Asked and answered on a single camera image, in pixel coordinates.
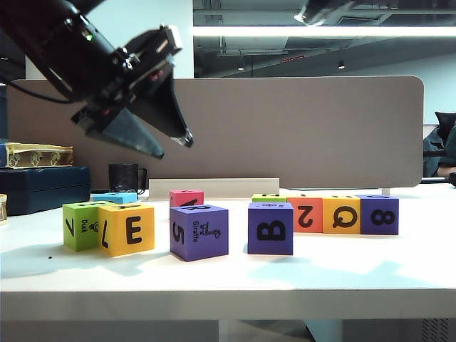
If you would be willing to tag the wide white table leg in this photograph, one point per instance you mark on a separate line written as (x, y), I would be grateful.
(324, 331)

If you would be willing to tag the white divider foot bracket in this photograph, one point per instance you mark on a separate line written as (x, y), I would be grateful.
(386, 192)

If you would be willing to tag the brown desk divider panel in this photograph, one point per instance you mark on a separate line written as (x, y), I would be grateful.
(285, 135)

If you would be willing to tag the yellow block A and E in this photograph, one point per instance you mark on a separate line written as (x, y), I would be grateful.
(117, 228)

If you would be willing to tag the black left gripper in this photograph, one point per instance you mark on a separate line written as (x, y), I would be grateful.
(132, 78)

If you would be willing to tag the purple block R and 5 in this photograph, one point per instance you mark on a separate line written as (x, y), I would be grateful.
(213, 246)

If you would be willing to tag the grey cabinet with vent holes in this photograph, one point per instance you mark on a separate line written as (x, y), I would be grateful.
(434, 331)

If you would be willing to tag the beige patterned block tray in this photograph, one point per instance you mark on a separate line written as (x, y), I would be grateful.
(3, 210)

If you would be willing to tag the orange block 2 and I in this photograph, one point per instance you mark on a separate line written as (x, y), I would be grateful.
(315, 227)

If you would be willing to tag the blue block L and A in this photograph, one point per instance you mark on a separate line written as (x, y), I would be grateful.
(115, 198)

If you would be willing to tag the purple block 8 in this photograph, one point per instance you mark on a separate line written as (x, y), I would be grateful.
(391, 229)

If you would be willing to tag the green block N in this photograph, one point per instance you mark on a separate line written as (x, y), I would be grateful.
(260, 199)

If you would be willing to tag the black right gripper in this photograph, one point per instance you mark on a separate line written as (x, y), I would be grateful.
(335, 6)

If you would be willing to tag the green block E and duck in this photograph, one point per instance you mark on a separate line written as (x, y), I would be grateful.
(75, 228)

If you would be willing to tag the pink block 6 and A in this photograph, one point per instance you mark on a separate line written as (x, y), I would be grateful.
(181, 197)

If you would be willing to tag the yellow block Q and N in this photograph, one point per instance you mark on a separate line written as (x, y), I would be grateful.
(329, 227)

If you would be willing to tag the red ceiling sign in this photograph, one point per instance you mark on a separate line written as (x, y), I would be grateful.
(293, 59)

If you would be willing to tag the person in dark teal jacket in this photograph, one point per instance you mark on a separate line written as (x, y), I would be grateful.
(432, 153)

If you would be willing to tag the dark blue storage box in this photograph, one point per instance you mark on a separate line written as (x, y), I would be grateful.
(42, 192)

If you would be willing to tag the thin white table leg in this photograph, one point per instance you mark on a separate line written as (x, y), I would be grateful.
(223, 331)

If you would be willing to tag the yellow patterned box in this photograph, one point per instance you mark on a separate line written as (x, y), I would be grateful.
(39, 156)

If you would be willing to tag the black mug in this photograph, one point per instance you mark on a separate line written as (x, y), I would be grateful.
(122, 181)

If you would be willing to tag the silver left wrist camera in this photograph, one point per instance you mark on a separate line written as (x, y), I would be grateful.
(172, 39)

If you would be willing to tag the purple block B and orange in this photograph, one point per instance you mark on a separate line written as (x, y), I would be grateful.
(256, 248)

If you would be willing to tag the black ceiling spotlight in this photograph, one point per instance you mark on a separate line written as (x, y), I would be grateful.
(341, 65)

